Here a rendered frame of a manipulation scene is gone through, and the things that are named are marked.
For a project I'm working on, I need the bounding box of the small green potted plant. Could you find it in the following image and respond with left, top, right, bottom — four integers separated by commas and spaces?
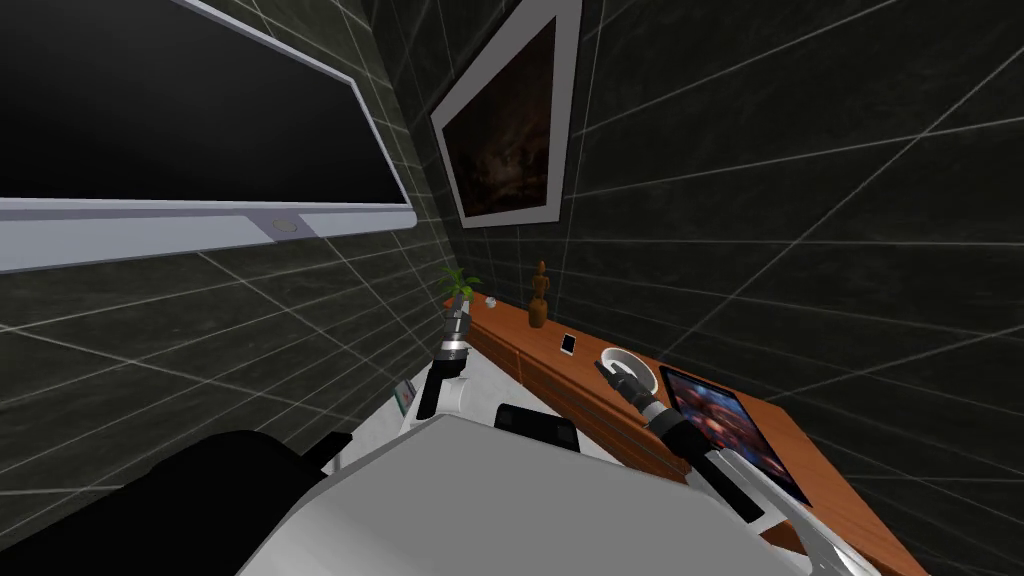
439, 267, 486, 310

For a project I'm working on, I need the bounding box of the white-framed dark wall picture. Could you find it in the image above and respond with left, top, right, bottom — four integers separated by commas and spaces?
429, 0, 584, 231

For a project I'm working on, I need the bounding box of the white bowl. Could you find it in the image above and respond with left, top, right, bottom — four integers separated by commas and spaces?
599, 347, 660, 398

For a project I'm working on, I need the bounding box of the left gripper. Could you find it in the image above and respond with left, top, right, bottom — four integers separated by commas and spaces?
442, 294, 475, 345

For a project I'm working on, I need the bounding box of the brown wooden sideboard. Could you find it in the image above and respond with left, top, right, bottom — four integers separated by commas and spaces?
443, 295, 933, 576

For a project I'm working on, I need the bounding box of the brown wooden figurine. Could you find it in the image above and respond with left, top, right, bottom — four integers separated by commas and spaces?
527, 259, 552, 329

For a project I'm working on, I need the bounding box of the black tablet with colourful screen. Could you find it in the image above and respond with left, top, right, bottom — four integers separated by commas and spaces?
659, 365, 814, 510

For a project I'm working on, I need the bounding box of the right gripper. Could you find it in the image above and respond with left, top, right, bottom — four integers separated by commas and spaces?
593, 359, 669, 419

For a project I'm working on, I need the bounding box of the white-framed wall television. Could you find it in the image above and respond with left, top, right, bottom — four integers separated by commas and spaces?
0, 0, 418, 275

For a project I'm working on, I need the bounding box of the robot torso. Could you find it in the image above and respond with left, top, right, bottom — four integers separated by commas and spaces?
235, 403, 801, 576

